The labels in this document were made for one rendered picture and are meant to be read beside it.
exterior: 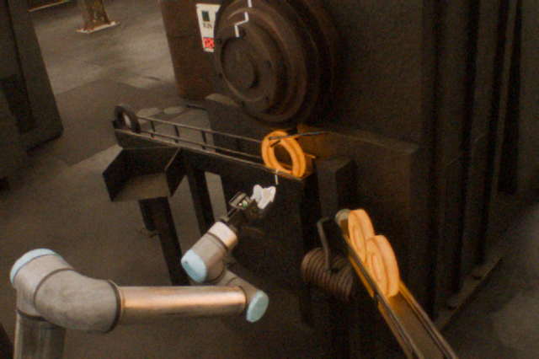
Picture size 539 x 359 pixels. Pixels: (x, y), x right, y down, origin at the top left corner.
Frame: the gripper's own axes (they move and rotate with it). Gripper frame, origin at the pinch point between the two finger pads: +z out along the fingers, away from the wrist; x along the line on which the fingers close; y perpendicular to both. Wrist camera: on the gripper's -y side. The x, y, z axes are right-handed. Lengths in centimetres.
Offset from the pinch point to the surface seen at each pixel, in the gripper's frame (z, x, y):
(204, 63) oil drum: 147, 249, -91
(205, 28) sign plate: 38, 57, 30
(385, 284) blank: -13, -51, 2
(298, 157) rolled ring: 17.7, 3.7, -1.8
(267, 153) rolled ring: 16.6, 18.8, -4.3
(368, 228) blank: -0.9, -38.4, 2.9
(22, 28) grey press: 49, 304, 0
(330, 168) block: 15.8, -12.4, 0.8
